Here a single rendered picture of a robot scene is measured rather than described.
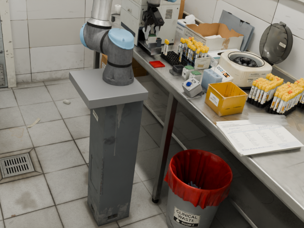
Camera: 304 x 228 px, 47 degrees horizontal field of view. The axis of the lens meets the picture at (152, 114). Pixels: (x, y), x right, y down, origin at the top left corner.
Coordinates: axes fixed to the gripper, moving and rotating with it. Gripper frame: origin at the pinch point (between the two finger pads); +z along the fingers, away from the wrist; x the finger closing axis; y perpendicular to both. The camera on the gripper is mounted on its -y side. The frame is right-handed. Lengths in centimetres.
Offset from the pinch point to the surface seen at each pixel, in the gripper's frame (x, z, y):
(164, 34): -14.5, 1.8, 9.1
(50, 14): 24, 31, 141
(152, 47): -0.3, 4.8, -2.4
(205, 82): -6.1, 4.6, -49.2
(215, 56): -27.0, 2.0, -28.0
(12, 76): 62, 85, 135
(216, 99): 2, 2, -68
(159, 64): 2.5, 8.8, -17.7
